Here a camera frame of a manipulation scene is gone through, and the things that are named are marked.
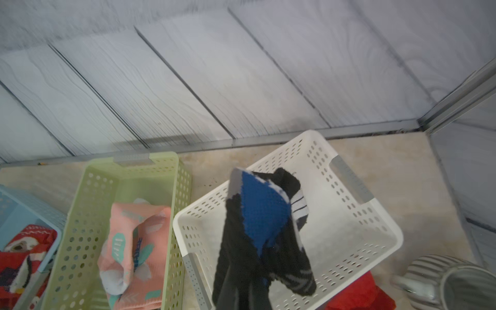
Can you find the white plastic basket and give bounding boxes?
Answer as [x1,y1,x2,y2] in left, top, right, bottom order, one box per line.
[173,130,404,309]

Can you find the red snowflake sock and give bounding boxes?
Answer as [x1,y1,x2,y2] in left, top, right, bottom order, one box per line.
[325,272,396,310]

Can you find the grey striped ceramic mug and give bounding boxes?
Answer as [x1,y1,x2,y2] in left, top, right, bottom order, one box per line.
[390,254,495,309]

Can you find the light blue plastic basket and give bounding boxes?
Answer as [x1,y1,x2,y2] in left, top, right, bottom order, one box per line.
[1,185,67,309]

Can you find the pink sock with teal leaves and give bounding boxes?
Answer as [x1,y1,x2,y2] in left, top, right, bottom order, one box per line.
[98,198,172,309]

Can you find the black blue sport sock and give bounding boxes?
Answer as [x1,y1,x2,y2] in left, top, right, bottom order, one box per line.
[212,168,316,309]

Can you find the light green plastic basket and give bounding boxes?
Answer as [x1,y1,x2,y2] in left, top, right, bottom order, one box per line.
[39,152,192,309]

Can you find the red bear Christmas sock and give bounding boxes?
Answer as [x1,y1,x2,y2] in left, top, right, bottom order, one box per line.
[1,225,58,309]

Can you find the right aluminium frame post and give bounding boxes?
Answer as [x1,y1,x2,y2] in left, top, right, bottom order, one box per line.
[418,59,495,134]

